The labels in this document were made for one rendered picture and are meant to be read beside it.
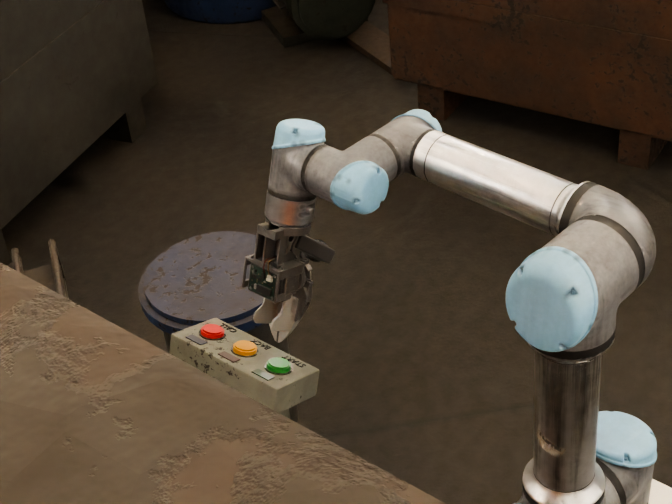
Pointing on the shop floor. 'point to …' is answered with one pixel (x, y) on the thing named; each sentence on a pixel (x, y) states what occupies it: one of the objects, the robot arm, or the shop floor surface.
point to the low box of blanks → (544, 61)
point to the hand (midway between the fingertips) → (282, 332)
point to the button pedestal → (188, 352)
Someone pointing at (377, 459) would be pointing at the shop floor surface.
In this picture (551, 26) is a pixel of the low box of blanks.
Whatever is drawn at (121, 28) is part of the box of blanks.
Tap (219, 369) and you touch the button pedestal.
